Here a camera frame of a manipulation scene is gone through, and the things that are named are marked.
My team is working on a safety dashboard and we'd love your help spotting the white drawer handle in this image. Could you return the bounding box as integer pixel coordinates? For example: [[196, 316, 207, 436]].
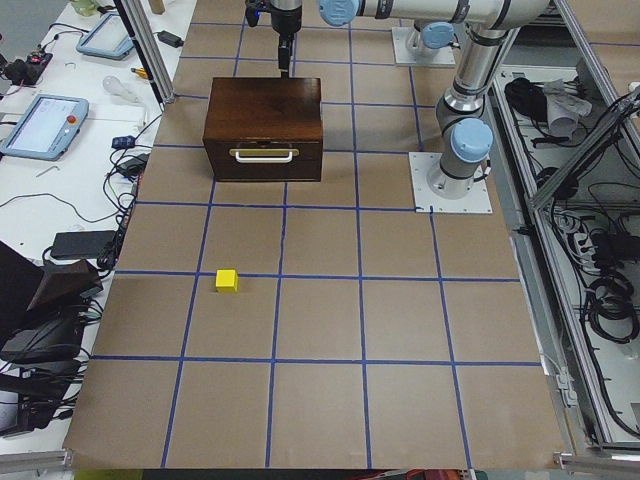
[[229, 148, 300, 164]]

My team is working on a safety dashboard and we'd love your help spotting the yellow cube block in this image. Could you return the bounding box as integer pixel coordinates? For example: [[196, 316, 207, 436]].
[[215, 269, 239, 293]]

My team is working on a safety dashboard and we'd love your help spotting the dark wooden drawer box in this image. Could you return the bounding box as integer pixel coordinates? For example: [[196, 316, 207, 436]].
[[203, 77, 323, 182]]

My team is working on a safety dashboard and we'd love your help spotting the dark wooden wedge block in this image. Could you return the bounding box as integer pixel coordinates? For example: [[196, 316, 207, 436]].
[[27, 260, 103, 312]]

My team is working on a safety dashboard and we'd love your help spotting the black power adapter brick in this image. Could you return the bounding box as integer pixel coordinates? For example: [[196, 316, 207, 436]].
[[156, 30, 184, 48]]

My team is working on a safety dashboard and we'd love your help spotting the blue teach pendant far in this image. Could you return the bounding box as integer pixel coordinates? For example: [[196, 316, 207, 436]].
[[76, 12, 134, 60]]

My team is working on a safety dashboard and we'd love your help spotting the blue teach pendant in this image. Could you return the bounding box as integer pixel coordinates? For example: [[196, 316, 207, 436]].
[[1, 94, 89, 161], [76, 12, 134, 60]]

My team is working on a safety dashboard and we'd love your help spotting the clear light bulb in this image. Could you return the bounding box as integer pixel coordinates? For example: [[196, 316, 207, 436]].
[[102, 75, 141, 103]]

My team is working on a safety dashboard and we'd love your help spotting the small blue black device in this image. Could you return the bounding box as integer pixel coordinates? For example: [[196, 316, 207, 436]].
[[111, 135, 136, 150]]

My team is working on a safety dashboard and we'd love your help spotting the blue teach pendant near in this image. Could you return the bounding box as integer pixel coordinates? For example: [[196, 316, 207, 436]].
[[1, 94, 89, 161]]

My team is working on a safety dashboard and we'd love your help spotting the black flat power brick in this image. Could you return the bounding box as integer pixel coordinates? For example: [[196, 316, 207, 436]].
[[50, 230, 116, 260]]

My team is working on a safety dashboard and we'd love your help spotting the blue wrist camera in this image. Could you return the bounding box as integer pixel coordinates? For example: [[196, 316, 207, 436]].
[[245, 0, 261, 28]]

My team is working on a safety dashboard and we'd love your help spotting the aluminium frame post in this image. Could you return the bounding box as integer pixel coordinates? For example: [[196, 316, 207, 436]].
[[114, 0, 175, 105]]

